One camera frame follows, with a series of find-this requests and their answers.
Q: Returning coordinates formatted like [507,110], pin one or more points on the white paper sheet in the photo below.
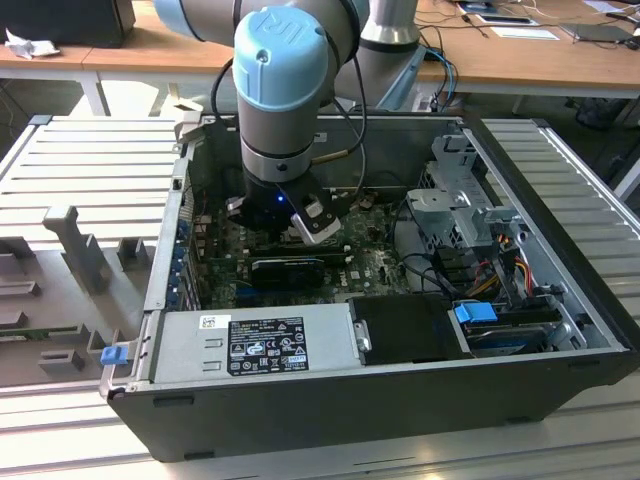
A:
[525,33]

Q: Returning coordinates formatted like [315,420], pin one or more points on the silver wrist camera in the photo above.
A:
[315,227]
[235,206]

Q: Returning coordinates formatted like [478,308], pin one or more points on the green RAM stick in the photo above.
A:
[25,334]

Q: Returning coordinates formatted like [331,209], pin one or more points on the metal disk bay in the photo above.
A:
[440,200]

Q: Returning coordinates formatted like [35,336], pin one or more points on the grey parts rack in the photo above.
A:
[50,280]

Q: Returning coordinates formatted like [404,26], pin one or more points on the black plastic shroud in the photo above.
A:
[410,325]

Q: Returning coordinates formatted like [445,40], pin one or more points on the black PC case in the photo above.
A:
[350,415]

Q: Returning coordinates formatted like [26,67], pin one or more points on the wooden desk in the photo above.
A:
[525,60]
[125,52]

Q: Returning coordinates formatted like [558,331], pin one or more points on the dark laptop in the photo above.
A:
[600,33]

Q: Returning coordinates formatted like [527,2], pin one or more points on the grey power supply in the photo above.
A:
[185,350]

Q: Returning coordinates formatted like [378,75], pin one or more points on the hard disk in blue carrier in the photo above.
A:
[475,314]

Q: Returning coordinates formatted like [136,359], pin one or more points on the blue case latch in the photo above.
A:
[113,356]

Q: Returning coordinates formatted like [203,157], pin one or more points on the crumpled white paper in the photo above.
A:
[30,47]

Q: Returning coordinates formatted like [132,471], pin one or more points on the black graphics card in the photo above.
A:
[285,272]

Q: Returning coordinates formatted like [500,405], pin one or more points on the black monitor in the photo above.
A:
[65,22]

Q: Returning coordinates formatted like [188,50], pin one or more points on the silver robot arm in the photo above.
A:
[280,75]

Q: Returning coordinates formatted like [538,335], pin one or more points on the green motherboard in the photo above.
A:
[365,260]

